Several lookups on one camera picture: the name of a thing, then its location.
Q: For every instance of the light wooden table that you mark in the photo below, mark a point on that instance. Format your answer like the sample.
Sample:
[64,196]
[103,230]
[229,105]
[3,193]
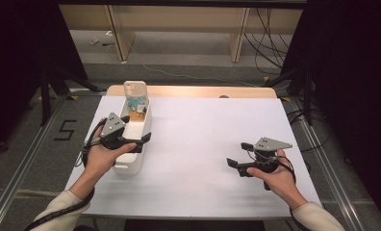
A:
[211,91]

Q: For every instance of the aluminium floor rail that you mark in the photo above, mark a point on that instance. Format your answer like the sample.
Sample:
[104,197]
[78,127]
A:
[21,170]
[326,170]

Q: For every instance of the yellow tape piece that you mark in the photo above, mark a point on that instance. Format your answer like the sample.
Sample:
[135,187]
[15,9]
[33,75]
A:
[286,99]
[73,97]

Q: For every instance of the beige wooden shelf unit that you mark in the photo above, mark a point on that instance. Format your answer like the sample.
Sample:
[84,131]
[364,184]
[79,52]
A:
[179,19]

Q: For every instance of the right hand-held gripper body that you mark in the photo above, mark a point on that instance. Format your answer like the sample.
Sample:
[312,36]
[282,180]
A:
[268,144]

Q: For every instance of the orange printed phone case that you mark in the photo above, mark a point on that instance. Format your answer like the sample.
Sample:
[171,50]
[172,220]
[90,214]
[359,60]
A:
[135,96]

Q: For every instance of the small white floor object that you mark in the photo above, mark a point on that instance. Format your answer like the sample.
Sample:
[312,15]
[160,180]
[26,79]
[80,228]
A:
[94,40]

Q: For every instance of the black curtain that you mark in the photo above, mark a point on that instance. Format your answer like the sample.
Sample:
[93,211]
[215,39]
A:
[355,80]
[18,64]

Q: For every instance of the person's right hand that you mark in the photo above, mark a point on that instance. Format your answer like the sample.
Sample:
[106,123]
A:
[281,183]

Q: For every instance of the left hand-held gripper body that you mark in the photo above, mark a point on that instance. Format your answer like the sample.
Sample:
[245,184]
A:
[112,128]

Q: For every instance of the white table board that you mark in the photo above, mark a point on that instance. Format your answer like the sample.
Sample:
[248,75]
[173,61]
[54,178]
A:
[195,183]

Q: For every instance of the black tripod stand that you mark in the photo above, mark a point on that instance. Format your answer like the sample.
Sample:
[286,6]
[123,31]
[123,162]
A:
[308,96]
[45,96]

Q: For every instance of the person's left hand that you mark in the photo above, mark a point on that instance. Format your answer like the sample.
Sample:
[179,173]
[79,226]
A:
[98,159]

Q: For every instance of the white plastic storage box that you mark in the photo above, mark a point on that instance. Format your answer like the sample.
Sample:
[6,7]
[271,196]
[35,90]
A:
[129,163]

